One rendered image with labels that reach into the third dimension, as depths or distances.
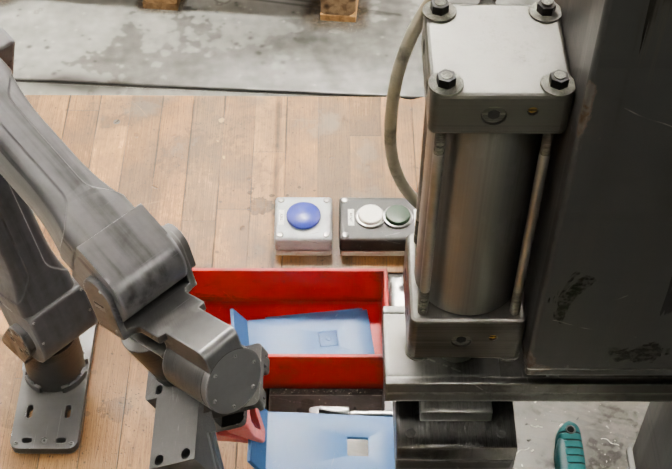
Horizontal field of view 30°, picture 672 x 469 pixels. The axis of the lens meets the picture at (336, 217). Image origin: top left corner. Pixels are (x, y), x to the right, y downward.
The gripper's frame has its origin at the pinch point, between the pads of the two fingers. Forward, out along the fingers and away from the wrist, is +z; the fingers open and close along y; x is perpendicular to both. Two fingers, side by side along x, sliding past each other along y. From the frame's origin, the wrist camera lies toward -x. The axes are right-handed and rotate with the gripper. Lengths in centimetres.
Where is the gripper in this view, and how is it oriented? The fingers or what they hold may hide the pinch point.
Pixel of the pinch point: (256, 433)
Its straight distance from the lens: 120.4
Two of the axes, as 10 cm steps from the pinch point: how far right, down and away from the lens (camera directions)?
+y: 9.1, -2.7, -3.2
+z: 4.2, 5.9, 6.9
